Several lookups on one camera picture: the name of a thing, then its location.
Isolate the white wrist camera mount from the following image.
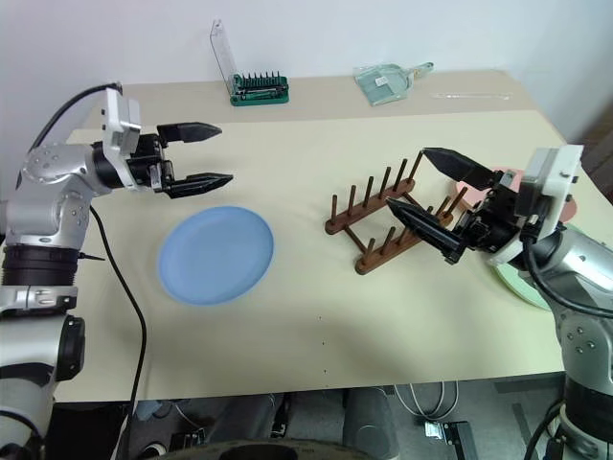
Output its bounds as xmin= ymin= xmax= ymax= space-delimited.
xmin=488 ymin=143 xmax=585 ymax=267
xmin=100 ymin=87 xmax=144 ymax=191

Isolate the wooden dish rack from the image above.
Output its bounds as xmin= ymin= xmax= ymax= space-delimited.
xmin=324 ymin=149 xmax=468 ymax=275

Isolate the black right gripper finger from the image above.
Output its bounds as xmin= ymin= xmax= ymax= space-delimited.
xmin=385 ymin=198 xmax=465 ymax=265
xmin=420 ymin=148 xmax=502 ymax=191

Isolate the green plate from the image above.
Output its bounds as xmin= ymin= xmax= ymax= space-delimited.
xmin=490 ymin=265 xmax=555 ymax=312

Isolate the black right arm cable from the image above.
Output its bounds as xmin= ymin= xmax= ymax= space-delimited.
xmin=521 ymin=224 xmax=613 ymax=317

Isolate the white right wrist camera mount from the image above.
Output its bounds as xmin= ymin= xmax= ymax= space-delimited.
xmin=488 ymin=143 xmax=585 ymax=267

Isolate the grey cylindrical post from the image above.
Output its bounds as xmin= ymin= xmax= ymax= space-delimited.
xmin=344 ymin=385 xmax=402 ymax=451

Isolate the red plate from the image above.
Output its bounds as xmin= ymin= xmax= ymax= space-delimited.
xmin=452 ymin=165 xmax=579 ymax=224

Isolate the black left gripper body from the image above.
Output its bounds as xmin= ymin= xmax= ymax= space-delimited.
xmin=126 ymin=133 xmax=174 ymax=194

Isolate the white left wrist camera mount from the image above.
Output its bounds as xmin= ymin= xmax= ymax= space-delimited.
xmin=100 ymin=87 xmax=144 ymax=191

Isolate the black metal bracket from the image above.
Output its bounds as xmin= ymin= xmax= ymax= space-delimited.
xmin=423 ymin=420 xmax=476 ymax=460

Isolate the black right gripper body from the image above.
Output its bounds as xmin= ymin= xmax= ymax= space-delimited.
xmin=454 ymin=172 xmax=521 ymax=253

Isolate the blue plate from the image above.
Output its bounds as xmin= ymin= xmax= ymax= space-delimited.
xmin=156 ymin=204 xmax=278 ymax=307

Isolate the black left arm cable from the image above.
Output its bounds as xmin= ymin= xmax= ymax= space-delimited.
xmin=16 ymin=81 xmax=148 ymax=460

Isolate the clear plastic box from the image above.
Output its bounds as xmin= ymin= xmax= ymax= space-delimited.
xmin=352 ymin=60 xmax=436 ymax=105

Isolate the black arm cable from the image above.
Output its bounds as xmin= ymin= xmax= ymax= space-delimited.
xmin=521 ymin=224 xmax=613 ymax=317
xmin=16 ymin=81 xmax=148 ymax=460

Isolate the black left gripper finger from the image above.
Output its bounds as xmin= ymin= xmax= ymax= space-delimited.
xmin=168 ymin=172 xmax=235 ymax=198
xmin=156 ymin=122 xmax=222 ymax=145

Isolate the thin clear plastic rod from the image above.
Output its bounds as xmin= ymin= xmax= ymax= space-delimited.
xmin=429 ymin=91 xmax=514 ymax=101

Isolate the white cable loop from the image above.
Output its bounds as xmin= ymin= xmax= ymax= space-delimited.
xmin=392 ymin=380 xmax=462 ymax=422

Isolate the green screwdriver bit set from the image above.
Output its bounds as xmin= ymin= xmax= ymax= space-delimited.
xmin=209 ymin=17 xmax=291 ymax=107

